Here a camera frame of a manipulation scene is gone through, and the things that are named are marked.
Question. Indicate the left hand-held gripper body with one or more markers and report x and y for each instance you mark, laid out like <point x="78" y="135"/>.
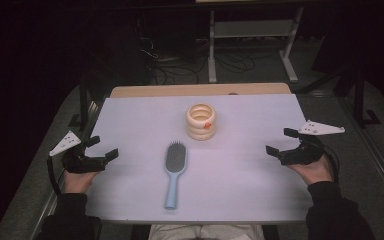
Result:
<point x="80" y="163"/>

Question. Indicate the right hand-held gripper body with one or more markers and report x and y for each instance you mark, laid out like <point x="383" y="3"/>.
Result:
<point x="305" y="150"/>

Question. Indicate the light blue hairbrush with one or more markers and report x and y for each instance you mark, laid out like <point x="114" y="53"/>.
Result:
<point x="175" y="161"/>

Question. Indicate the cream ringed cup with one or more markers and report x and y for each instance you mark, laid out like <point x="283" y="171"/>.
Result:
<point x="201" y="128"/>

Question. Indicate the person's left hand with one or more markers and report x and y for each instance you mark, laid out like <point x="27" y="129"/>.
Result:
<point x="78" y="182"/>

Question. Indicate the person's right hand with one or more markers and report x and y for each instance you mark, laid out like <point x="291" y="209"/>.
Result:
<point x="315" y="171"/>

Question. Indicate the black floor stand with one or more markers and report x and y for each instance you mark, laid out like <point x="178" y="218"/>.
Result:
<point x="360" y="96"/>
<point x="84" y="100"/>

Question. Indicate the person's lap in light trousers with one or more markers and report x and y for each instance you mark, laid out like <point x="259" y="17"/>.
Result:
<point x="206" y="232"/>

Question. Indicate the grey metal stand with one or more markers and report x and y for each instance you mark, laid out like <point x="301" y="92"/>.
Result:
<point x="253" y="28"/>

